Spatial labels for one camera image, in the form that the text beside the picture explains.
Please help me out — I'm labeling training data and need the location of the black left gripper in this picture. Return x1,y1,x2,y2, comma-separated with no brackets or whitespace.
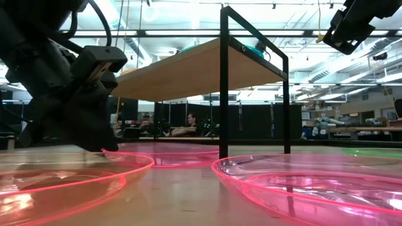
4,39,120,153

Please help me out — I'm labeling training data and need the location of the clear green plate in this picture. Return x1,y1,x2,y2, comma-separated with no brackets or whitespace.
341,148,402,159

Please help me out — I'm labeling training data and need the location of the clear teal plate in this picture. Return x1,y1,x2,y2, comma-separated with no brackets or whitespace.
175,43,266,59

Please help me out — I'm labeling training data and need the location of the large clear pink plate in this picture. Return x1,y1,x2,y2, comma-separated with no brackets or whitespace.
211,153,402,226

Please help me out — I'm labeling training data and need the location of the yellow pole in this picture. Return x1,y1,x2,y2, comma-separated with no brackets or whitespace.
114,96,122,129

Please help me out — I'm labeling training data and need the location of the black ceiling-mounted device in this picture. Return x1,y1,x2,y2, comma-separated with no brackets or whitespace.
372,51,389,62

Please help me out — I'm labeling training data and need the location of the wooden workbench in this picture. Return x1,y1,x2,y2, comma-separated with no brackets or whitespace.
326,125,402,142

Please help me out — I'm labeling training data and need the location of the black curtain partition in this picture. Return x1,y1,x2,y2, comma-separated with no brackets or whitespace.
106,103,303,139

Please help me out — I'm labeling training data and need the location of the yellow hanging cord with plug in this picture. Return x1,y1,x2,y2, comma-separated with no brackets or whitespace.
315,0,325,44

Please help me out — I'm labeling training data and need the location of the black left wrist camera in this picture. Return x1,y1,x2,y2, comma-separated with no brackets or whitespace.
71,45,129,92

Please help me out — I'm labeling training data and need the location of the black camera with cable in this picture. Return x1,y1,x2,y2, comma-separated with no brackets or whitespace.
254,40,272,63

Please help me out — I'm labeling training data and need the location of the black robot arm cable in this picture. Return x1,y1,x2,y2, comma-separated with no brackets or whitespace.
87,0,113,48

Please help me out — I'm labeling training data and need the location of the wooden shelf with black frame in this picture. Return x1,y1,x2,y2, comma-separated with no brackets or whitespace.
110,5,290,159

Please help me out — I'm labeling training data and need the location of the black overhead frame bar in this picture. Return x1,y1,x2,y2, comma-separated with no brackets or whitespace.
62,28,402,39

